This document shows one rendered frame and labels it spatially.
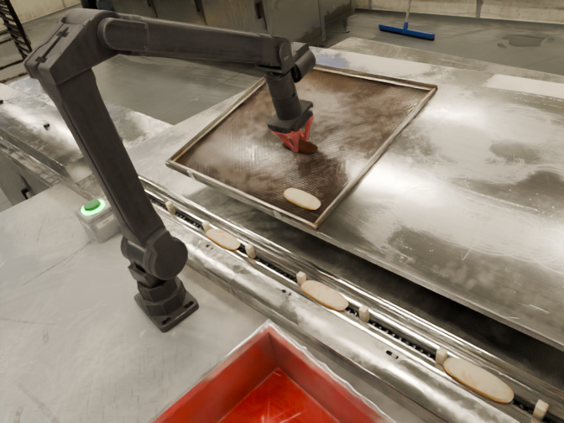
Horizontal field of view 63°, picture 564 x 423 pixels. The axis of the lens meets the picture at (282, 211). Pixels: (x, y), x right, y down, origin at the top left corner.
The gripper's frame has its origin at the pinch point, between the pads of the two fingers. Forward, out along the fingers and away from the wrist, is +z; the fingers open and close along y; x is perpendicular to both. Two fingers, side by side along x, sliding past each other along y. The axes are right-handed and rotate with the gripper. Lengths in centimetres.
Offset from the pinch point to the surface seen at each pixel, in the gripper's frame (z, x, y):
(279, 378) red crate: 3, -28, -49
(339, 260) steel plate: 8.1, -22.4, -21.4
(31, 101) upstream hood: -3, 111, -12
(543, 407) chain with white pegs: 1, -63, -35
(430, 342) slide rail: 4, -46, -32
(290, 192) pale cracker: 0.2, -7.5, -14.5
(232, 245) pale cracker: 2.5, -2.6, -30.4
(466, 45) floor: 140, 65, 282
